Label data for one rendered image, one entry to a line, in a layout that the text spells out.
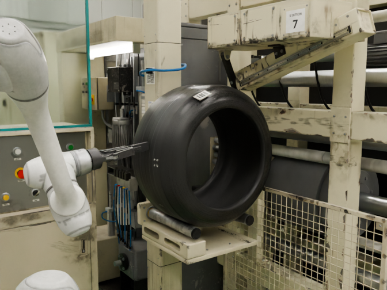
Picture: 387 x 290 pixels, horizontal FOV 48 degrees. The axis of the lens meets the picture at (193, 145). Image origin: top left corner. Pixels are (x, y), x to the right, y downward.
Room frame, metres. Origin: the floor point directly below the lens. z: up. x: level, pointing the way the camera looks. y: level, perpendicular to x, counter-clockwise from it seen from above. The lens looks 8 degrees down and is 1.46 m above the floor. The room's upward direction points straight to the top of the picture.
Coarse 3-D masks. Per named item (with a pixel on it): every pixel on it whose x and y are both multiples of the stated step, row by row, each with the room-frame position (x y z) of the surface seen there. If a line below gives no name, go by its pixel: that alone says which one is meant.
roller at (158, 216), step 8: (152, 208) 1.86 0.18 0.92; (152, 216) 1.82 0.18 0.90; (160, 216) 1.77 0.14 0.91; (168, 216) 1.74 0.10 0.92; (168, 224) 1.71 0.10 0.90; (176, 224) 1.67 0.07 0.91; (184, 224) 1.64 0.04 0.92; (184, 232) 1.62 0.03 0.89; (192, 232) 1.58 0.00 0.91; (200, 232) 1.60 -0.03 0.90
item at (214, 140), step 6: (210, 138) 2.25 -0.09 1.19; (216, 138) 2.24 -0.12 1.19; (210, 144) 2.25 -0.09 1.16; (216, 144) 2.27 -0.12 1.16; (210, 150) 2.25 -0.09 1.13; (216, 150) 2.23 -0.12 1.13; (210, 156) 2.25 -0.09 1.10; (216, 156) 2.24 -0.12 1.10; (210, 162) 2.25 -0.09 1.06; (210, 168) 2.25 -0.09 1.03
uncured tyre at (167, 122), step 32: (192, 96) 1.61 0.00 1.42; (224, 96) 1.65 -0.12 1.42; (160, 128) 1.57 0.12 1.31; (192, 128) 1.56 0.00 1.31; (224, 128) 2.00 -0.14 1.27; (256, 128) 1.77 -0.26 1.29; (160, 160) 1.53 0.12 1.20; (224, 160) 2.01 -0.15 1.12; (256, 160) 1.91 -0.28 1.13; (160, 192) 1.56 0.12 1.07; (192, 192) 1.56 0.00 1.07; (224, 192) 1.95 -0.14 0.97; (256, 192) 1.75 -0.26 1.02; (192, 224) 1.64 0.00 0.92; (224, 224) 1.70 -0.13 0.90
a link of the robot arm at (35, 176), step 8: (64, 152) 1.40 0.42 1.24; (32, 160) 1.34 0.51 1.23; (40, 160) 1.34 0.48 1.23; (64, 160) 1.37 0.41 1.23; (72, 160) 1.38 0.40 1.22; (24, 168) 1.33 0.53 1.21; (32, 168) 1.31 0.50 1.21; (40, 168) 1.32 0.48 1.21; (72, 168) 1.37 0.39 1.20; (24, 176) 1.33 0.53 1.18; (32, 176) 1.31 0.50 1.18; (40, 176) 1.31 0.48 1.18; (72, 176) 1.35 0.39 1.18; (32, 184) 1.31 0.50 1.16; (40, 184) 1.32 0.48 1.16; (48, 184) 1.31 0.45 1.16
